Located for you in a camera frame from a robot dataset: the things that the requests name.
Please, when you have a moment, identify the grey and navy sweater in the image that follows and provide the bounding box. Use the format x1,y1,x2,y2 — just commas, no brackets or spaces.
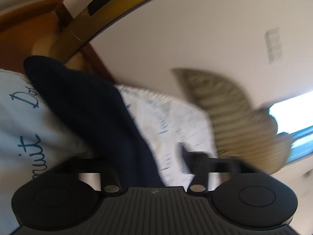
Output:
23,56,164,189

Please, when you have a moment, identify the olive striped headboard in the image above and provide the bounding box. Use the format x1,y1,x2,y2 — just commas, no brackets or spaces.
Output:
173,69,292,174

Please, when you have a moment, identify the white script-print bedsheet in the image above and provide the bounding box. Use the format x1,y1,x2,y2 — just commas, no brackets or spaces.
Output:
1,70,217,234

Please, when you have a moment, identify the bright window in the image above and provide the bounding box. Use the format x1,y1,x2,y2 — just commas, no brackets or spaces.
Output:
269,92,313,162

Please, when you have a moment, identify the gold tower air conditioner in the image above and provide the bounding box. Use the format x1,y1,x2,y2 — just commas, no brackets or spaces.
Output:
49,0,151,63

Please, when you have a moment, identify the white wall switch panel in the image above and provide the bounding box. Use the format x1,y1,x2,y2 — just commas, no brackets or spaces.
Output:
265,28,283,64

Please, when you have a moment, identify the orange wooden door frame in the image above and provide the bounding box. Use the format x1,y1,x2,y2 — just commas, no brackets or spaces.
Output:
0,0,116,84

